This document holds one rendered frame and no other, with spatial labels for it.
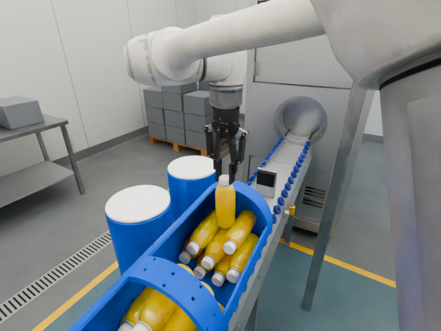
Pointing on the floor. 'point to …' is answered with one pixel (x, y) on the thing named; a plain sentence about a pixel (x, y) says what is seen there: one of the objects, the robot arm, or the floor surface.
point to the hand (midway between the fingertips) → (225, 171)
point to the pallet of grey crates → (180, 115)
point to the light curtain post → (335, 188)
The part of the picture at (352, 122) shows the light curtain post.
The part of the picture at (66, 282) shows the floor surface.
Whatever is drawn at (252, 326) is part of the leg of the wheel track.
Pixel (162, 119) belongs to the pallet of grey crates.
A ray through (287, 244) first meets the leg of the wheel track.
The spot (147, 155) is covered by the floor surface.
